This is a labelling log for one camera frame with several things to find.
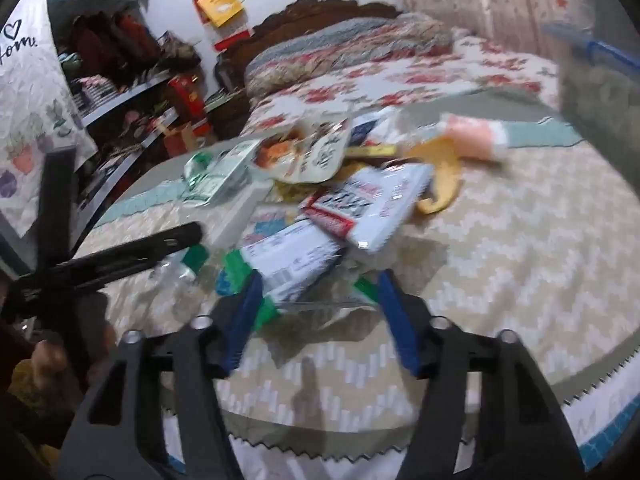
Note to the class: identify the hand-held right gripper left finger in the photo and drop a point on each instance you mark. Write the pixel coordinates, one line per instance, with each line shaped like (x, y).
(245, 320)

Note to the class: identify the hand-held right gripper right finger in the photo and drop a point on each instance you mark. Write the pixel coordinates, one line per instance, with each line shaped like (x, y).
(397, 320)

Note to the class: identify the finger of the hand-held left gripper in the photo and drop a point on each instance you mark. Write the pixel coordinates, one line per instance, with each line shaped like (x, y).
(140, 252)
(56, 205)

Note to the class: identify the green clear plastic wrapper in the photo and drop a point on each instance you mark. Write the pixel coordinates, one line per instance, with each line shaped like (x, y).
(235, 272)

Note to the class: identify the white barcode snack packet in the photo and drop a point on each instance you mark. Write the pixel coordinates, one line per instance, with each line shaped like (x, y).
(295, 260)

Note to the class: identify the person's left hand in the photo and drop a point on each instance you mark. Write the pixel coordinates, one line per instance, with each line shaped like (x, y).
(49, 360)

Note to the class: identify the clear bottle with green cap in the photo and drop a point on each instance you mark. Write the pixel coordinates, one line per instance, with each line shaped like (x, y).
(177, 280)

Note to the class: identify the white plant printed cloth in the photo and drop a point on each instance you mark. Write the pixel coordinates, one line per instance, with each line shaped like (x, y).
(30, 110)

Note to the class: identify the long white box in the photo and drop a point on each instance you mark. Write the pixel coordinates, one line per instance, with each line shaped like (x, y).
(240, 212)

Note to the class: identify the crushed green can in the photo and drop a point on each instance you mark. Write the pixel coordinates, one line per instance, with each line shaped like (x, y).
(215, 170)

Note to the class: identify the white packet with red label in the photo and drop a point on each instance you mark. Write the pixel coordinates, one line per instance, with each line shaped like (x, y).
(372, 207)

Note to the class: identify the grey shelf unit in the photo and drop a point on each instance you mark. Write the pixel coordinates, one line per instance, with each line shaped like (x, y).
(135, 90)

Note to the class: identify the beige chevron blanket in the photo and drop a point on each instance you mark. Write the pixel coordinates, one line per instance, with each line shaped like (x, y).
(525, 260)

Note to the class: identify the yellow fruit peel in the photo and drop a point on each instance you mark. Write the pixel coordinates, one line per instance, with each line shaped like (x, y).
(445, 175)

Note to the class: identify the dark bedside table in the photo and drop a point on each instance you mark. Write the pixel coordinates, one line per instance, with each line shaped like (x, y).
(230, 110)

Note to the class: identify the clear plastic snack wrapper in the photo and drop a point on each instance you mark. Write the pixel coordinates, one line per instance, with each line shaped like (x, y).
(305, 152)

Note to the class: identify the pink cup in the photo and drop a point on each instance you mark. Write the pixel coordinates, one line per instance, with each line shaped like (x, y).
(475, 137)

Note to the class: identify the floral bedsheet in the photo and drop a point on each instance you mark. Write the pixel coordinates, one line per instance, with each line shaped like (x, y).
(450, 75)

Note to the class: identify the patchwork floral quilt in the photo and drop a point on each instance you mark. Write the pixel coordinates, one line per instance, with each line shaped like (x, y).
(350, 45)

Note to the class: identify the dark wooden headboard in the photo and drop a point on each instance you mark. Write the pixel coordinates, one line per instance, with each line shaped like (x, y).
(300, 10)

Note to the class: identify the clear container with blue latch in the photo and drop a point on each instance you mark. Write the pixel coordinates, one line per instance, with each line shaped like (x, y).
(600, 85)

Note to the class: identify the red white wall calendar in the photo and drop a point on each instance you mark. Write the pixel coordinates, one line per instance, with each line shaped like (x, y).
(232, 37)

